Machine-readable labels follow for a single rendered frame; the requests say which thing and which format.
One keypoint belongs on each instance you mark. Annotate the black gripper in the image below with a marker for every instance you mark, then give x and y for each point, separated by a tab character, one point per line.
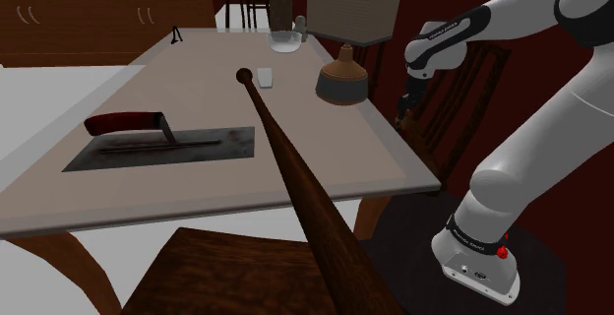
412	92

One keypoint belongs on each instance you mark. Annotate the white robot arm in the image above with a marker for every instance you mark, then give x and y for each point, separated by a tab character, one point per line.
542	122

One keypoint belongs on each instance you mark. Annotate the brown table lamp with shade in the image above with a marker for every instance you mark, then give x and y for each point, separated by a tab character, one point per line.
354	14

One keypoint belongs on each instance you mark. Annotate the small grey shaker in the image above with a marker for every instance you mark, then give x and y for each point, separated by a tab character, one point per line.
300	27

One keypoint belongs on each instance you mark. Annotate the clear glass bowl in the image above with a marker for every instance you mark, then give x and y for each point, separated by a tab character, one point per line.
285	43

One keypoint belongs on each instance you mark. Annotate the small white box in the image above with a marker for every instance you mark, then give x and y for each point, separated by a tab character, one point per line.
264	77

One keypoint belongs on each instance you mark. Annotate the brown wooden baseball bat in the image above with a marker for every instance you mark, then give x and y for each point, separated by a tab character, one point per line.
307	199

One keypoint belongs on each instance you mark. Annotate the dark round robot stand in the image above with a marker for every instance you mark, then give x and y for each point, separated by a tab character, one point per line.
407	266

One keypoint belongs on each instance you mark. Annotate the beige top wooden table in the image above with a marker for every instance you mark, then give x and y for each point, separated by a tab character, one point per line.
201	93

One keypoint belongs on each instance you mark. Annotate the small black stand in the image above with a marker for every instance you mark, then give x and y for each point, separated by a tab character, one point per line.
176	35

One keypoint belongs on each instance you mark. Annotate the brown wooden cabinet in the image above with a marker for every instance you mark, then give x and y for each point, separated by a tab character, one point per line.
96	11

